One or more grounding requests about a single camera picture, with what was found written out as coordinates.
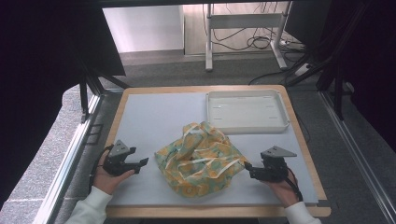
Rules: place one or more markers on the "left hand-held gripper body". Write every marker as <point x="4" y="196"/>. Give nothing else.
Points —
<point x="117" y="155"/>

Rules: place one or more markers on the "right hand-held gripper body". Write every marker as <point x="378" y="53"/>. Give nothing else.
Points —
<point x="274" y="168"/>

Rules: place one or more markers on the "yellow green floral cloth bag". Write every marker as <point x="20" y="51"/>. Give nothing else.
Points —
<point x="199" y="161"/>

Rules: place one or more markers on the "person's right hand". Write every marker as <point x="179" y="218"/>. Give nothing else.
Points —
<point x="285" y="191"/>

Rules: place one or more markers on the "person's left hand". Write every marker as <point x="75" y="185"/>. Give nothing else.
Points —
<point x="107" y="180"/>

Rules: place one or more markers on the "grey table mat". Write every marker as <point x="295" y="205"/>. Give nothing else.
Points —
<point x="162" y="115"/>

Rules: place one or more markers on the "white plastic tray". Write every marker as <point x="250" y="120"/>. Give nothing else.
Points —
<point x="246" y="112"/>

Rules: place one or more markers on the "wooden table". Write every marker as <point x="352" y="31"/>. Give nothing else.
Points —
<point x="199" y="212"/>

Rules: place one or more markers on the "black metal stand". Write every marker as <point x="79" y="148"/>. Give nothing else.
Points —
<point x="337" y="77"/>
<point x="93" y="84"/>

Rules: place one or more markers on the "white power strip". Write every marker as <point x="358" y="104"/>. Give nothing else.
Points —
<point x="302" y="69"/>

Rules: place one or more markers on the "black curtain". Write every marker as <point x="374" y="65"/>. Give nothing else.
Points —
<point x="40" y="77"/>
<point x="367" y="62"/>

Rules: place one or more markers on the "aluminium frame rail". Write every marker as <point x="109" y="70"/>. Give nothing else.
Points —
<point x="71" y="155"/>
<point x="358" y="149"/>

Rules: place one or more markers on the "white metal desk frame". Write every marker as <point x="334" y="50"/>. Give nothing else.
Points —
<point x="243" y="21"/>

